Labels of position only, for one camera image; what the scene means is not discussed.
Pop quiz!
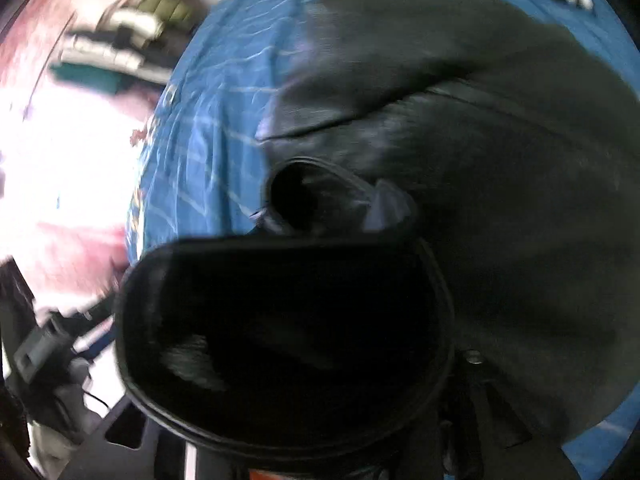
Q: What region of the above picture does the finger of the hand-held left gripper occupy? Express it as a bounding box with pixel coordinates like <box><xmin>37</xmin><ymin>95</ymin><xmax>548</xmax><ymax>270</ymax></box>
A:
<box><xmin>70</xmin><ymin>305</ymin><xmax>118</xmax><ymax>361</ymax></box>

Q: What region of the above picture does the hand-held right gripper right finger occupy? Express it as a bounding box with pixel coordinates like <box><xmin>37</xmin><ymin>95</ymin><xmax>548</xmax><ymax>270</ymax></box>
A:
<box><xmin>440</xmin><ymin>350</ymin><xmax>581</xmax><ymax>480</ymax></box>

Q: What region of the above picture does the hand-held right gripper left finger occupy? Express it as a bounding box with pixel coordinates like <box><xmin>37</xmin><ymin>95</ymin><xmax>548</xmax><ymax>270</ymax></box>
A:
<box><xmin>92</xmin><ymin>400</ymin><xmax>201</xmax><ymax>480</ymax></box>

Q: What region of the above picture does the black leather jacket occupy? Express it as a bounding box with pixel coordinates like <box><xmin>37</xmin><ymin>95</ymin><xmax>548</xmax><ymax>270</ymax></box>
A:
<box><xmin>115</xmin><ymin>0</ymin><xmax>640</xmax><ymax>466</ymax></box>

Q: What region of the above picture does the row of hanging clothes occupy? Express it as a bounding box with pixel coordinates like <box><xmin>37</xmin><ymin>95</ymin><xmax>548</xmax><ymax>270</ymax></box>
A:
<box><xmin>50</xmin><ymin>0</ymin><xmax>201</xmax><ymax>96</ymax></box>

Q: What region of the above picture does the blue striped bed sheet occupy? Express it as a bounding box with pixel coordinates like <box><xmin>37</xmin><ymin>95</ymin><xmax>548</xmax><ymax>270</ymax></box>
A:
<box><xmin>125</xmin><ymin>0</ymin><xmax>640</xmax><ymax>480</ymax></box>

